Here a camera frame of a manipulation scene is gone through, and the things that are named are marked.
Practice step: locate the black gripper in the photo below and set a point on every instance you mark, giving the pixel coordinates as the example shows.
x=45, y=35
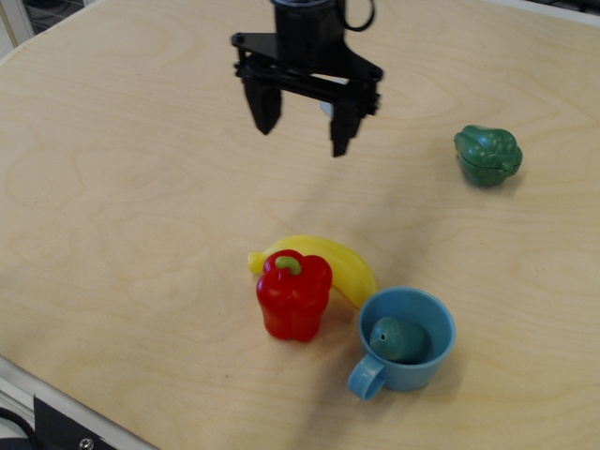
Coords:
x=307, y=55

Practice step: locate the blue cup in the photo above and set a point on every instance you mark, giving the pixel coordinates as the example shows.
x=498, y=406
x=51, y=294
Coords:
x=372, y=373

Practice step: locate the green toy cucumber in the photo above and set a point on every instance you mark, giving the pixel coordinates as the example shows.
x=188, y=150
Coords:
x=399, y=341

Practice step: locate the light blue cube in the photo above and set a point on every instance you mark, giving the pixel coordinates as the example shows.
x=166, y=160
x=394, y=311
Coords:
x=327, y=108

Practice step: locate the yellow toy banana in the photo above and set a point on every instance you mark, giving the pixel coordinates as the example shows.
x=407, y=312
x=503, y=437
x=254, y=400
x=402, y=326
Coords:
x=352, y=275

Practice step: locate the red toy bell pepper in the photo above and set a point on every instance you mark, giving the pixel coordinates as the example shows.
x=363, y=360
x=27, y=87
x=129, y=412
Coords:
x=293, y=293

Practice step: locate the green toy bell pepper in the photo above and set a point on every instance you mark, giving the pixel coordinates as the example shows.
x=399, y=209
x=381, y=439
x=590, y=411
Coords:
x=487, y=155

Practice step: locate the aluminium table frame rail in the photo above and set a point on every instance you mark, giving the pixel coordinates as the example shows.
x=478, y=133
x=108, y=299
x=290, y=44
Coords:
x=18, y=389

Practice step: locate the black corner bracket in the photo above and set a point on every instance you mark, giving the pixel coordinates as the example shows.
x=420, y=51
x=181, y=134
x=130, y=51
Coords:
x=55, y=430

